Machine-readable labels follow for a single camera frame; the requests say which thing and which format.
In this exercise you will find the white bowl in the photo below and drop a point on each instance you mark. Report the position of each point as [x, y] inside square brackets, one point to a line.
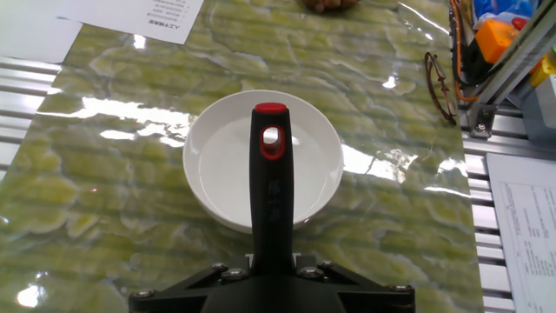
[217, 174]

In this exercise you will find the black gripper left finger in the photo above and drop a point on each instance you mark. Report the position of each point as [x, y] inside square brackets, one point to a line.
[182, 291]

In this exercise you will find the aluminium frame bar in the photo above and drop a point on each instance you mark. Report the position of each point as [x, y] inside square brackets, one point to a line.
[512, 65]

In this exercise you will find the small metal bracket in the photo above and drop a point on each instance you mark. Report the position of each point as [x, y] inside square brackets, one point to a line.
[480, 126]

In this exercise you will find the blue tissue pack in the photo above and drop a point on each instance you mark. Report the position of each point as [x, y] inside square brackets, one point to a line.
[499, 6]

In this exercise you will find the paper with dense printed table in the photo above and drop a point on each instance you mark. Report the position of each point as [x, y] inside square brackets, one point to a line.
[530, 239]

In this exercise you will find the grey metal box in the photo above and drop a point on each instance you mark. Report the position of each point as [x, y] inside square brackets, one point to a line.
[540, 113]

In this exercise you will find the small yellow box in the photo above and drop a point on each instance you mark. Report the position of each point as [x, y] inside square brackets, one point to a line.
[543, 71]

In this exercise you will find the paper with short text list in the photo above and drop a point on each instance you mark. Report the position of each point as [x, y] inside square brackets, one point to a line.
[143, 17]

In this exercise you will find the green marble pattern mat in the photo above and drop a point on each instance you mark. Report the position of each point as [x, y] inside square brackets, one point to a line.
[108, 195]

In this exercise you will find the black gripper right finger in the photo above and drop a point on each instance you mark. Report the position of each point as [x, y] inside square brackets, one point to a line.
[369, 291]

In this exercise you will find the black ladle with red tip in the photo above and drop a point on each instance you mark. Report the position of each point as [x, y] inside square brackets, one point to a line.
[271, 208]

